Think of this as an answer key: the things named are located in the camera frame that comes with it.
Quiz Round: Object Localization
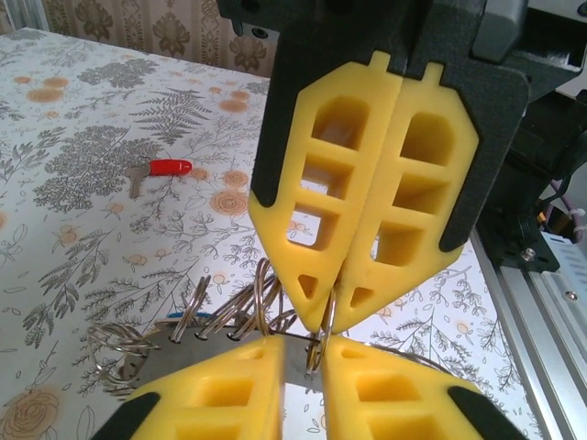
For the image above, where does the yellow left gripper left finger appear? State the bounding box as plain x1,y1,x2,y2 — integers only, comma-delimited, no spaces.
91,336,286,440

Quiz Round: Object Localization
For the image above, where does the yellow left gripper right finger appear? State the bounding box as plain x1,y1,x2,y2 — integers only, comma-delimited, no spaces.
320,336,533,440

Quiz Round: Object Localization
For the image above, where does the metal keyring disc with rings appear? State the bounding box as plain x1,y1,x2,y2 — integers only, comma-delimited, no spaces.
86,258,464,400

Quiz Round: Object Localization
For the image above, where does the red tagged key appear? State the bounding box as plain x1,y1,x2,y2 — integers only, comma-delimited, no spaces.
126,158,194,199

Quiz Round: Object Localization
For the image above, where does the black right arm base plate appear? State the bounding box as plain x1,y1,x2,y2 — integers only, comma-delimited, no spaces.
493,173,561,276

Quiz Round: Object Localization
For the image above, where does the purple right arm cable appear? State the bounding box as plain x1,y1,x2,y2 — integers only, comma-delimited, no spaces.
548,176,581,226

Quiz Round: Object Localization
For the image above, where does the long aluminium base rail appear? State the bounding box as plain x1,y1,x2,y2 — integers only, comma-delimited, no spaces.
471,224,587,440

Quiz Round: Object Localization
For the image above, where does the aluminium frame post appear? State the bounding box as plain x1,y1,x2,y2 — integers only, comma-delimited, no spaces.
8,0,48,32

